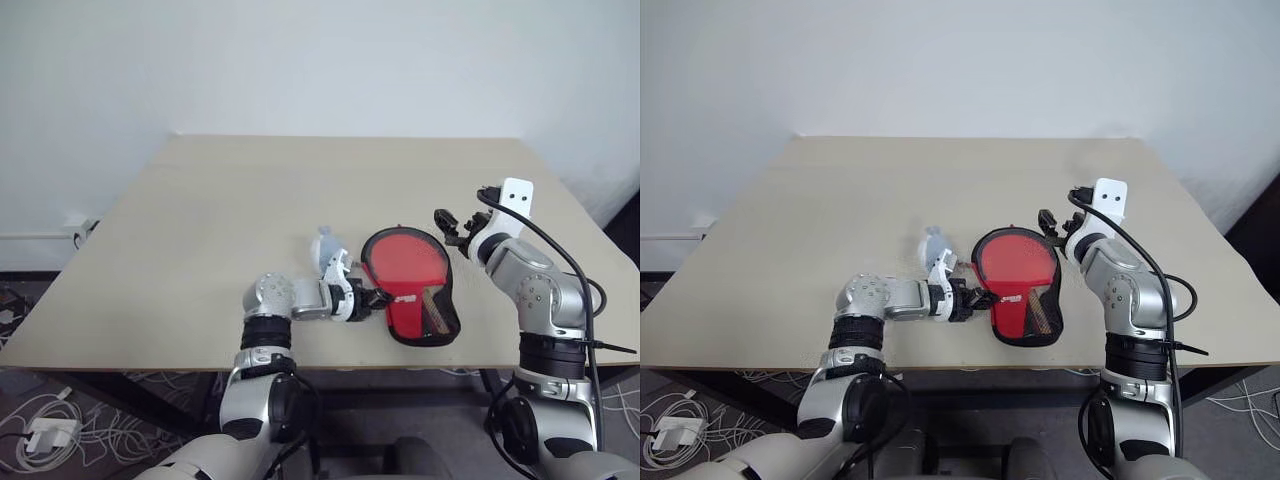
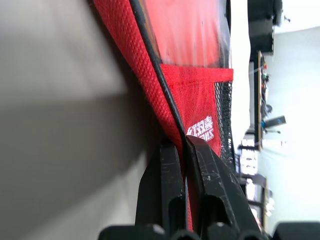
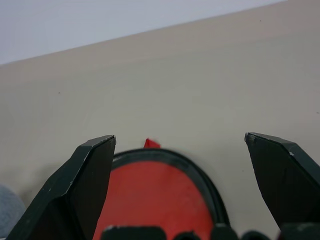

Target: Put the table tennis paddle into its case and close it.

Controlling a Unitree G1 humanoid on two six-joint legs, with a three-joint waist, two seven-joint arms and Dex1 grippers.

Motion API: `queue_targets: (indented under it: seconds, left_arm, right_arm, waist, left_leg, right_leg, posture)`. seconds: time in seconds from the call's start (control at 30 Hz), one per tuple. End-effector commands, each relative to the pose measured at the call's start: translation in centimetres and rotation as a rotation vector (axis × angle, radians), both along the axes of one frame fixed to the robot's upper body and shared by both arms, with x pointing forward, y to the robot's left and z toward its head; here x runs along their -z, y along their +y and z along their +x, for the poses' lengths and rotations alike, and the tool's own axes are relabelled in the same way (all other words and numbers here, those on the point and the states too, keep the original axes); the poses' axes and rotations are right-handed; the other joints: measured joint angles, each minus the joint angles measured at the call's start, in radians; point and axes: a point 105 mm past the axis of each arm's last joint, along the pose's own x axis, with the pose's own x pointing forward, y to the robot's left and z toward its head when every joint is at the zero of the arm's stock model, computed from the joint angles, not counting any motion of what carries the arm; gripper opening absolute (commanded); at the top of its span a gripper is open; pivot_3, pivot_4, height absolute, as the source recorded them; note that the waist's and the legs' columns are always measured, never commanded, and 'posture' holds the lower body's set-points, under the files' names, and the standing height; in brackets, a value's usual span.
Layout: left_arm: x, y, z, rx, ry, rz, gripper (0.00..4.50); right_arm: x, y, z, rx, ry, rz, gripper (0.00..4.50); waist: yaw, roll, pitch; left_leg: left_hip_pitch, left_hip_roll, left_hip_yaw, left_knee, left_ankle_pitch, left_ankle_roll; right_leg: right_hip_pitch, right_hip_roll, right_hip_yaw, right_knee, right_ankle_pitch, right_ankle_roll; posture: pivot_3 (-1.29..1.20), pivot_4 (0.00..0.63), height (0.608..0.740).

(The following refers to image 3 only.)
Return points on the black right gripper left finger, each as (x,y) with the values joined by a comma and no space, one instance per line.
(75,190)

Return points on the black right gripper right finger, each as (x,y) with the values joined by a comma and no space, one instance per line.
(282,180)

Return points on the red black-rimmed paddle case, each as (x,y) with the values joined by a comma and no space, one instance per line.
(155,192)

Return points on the grey rounded object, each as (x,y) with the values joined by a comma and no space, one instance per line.
(10,207)

